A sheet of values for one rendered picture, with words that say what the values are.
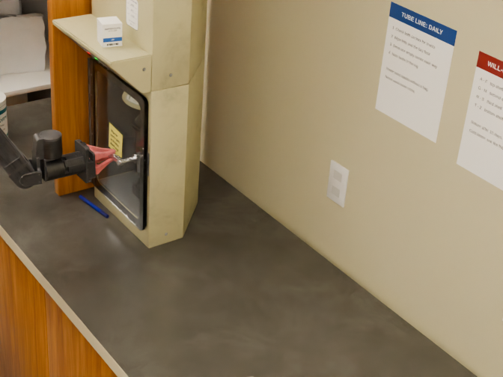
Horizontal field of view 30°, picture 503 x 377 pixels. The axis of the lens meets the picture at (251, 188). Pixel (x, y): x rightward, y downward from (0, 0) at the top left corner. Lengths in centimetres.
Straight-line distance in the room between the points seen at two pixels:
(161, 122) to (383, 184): 59
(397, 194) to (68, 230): 93
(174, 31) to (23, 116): 110
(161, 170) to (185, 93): 22
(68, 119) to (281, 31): 66
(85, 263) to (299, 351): 64
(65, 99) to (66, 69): 9
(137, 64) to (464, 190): 83
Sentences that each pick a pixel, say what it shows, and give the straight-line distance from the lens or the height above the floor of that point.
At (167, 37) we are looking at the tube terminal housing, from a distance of 233.
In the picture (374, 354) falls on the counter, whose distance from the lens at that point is 231.
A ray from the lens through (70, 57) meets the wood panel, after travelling 266.
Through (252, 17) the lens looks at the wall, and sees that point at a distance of 270.
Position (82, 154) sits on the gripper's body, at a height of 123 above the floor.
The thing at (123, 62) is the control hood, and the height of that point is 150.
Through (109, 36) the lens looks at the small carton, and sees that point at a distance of 235.
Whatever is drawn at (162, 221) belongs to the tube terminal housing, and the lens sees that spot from 257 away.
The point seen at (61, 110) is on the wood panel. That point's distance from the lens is 271.
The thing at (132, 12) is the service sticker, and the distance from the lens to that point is 238.
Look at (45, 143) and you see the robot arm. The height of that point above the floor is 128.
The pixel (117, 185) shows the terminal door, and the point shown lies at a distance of 263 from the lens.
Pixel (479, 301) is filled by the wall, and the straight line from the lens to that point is 227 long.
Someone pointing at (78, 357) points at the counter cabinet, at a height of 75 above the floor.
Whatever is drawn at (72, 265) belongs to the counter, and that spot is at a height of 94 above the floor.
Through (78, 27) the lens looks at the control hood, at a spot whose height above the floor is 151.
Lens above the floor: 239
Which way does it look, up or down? 30 degrees down
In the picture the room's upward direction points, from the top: 5 degrees clockwise
